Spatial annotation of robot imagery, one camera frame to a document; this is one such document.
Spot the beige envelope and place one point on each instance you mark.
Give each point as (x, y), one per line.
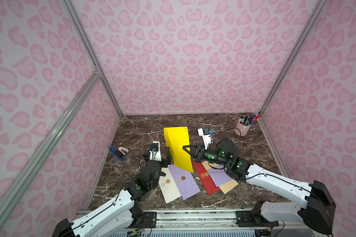
(225, 188)

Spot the blue stapler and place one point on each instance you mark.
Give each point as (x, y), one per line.
(119, 153)

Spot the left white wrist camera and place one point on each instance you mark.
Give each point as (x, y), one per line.
(154, 151)

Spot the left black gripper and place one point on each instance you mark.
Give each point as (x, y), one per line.
(162, 160)

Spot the yellow envelope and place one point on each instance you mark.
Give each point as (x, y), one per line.
(176, 138)

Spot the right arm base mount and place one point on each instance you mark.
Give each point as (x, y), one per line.
(254, 218)

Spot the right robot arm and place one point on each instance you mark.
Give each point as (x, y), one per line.
(309, 203)

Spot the purple envelope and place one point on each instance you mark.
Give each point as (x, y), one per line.
(219, 176)
(184, 181)

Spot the red envelope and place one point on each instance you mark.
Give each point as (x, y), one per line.
(205, 178)

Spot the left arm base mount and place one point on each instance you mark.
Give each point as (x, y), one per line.
(140, 218)

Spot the white envelope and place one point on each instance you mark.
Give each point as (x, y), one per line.
(168, 186)

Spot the aluminium front rail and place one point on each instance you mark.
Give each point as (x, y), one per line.
(200, 220)

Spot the pink pen cup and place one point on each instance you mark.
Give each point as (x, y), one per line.
(241, 129)

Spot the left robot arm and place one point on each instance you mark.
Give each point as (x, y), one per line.
(122, 210)

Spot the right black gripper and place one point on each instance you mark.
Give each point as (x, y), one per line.
(199, 153)

